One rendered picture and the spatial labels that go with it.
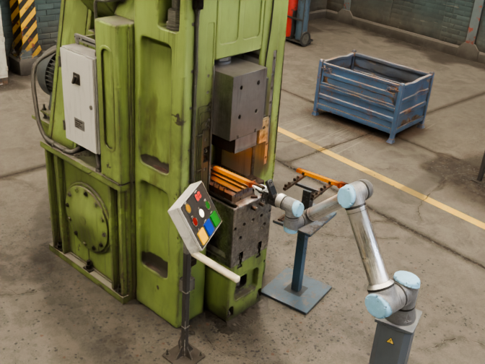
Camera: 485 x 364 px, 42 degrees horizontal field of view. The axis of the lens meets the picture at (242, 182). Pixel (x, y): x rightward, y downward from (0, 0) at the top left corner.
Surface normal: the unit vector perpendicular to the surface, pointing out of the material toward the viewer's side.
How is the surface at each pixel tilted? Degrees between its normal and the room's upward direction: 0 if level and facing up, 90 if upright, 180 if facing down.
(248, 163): 90
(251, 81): 90
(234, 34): 90
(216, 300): 89
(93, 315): 0
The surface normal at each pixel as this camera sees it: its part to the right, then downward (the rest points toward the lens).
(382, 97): -0.67, 0.29
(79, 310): 0.07, -0.89
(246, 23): 0.74, 0.36
